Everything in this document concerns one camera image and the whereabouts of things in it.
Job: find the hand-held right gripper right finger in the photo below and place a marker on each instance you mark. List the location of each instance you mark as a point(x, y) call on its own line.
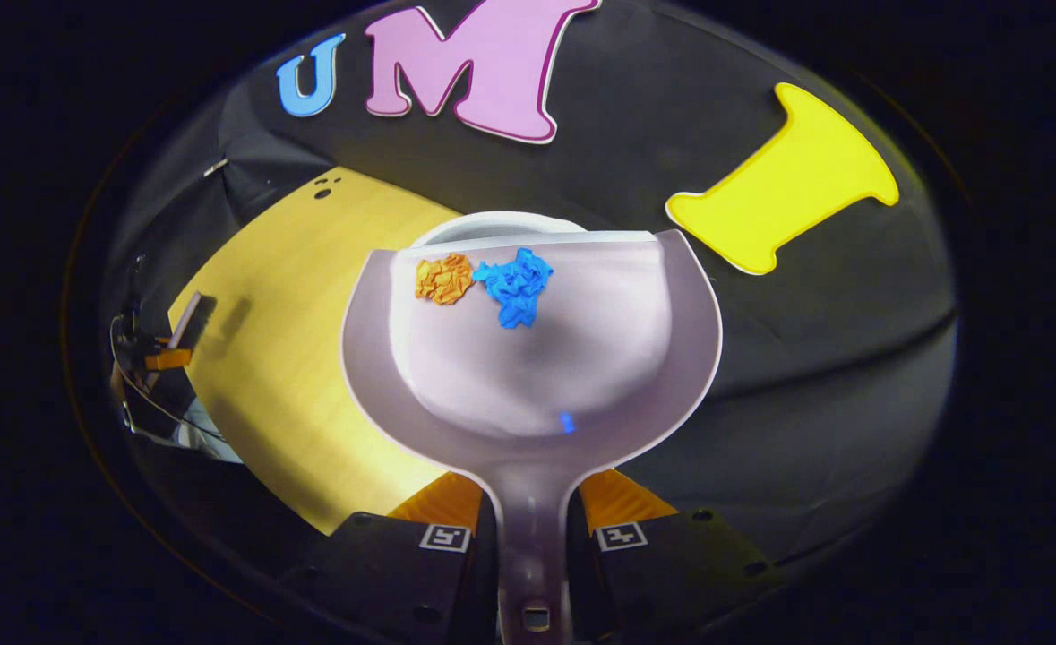
point(671, 573)

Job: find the orange paper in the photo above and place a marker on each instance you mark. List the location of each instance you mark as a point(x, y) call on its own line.
point(444, 279)

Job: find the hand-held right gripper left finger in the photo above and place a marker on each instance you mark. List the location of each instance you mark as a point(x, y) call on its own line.
point(420, 573)

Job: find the lilac plastic dustpan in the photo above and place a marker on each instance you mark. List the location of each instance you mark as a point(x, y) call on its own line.
point(536, 376)

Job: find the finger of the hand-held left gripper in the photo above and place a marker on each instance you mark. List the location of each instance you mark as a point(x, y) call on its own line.
point(169, 358)

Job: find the small lilac broom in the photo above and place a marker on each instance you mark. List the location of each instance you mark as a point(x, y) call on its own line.
point(189, 322)

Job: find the white ribbed garbage bin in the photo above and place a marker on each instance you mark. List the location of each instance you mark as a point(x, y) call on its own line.
point(492, 221)

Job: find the blue paper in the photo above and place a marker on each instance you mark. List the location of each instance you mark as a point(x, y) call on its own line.
point(514, 287)

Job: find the small white tag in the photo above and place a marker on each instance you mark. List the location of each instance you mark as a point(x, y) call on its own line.
point(216, 167)

